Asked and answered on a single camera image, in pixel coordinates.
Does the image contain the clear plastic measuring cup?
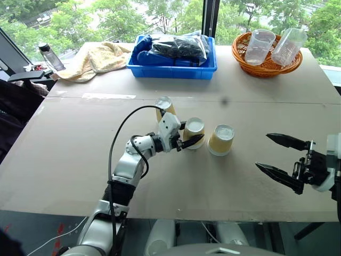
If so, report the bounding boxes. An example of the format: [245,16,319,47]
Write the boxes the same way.
[271,28,308,66]
[244,28,277,66]

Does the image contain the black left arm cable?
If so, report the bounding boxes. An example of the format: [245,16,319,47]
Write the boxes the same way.
[108,105,164,256]

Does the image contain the black chair armrest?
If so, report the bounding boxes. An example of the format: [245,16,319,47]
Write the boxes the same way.
[7,69,45,82]

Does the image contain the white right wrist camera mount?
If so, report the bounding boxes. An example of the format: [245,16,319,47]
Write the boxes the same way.
[311,132,341,193]

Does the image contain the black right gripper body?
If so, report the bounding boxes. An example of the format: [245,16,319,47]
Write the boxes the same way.
[291,140,331,188]

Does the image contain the white rounded robot leg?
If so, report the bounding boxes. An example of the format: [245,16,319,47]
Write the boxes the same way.
[145,219,177,256]
[215,221,250,247]

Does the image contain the black items in clear bag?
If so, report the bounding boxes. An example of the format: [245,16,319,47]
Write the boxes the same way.
[150,35,208,67]

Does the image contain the black window frame post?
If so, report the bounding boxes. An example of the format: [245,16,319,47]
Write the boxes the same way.
[201,0,221,45]

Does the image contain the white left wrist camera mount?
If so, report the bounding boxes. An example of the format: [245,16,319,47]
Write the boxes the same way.
[157,111,182,153]

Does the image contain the black table leg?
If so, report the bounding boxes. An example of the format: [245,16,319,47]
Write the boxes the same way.
[294,221,326,241]

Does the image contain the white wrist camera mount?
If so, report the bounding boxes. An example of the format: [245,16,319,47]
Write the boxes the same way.
[157,111,182,153]
[311,132,341,193]

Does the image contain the white floor cable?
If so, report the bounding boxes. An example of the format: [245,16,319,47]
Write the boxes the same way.
[25,216,88,256]

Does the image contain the blue plastic bin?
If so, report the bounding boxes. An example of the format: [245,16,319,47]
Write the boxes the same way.
[125,35,218,80]

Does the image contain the clear water bottle black cap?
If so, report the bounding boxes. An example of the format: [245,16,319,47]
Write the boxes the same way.
[38,42,66,72]

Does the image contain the yellow paper cup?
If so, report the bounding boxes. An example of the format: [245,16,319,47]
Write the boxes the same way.
[207,124,236,157]
[182,117,206,150]
[155,96,177,124]

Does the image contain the orange woven basket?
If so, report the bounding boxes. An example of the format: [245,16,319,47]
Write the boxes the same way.
[231,31,304,78]

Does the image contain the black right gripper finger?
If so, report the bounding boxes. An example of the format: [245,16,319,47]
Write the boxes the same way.
[255,162,305,195]
[265,133,312,152]

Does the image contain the yellow towel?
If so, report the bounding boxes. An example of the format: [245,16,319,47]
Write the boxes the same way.
[50,42,132,83]

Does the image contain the dark office chair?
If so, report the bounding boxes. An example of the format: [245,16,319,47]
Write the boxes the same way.
[0,78,50,165]

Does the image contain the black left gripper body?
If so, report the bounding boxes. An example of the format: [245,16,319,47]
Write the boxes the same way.
[172,133,188,153]

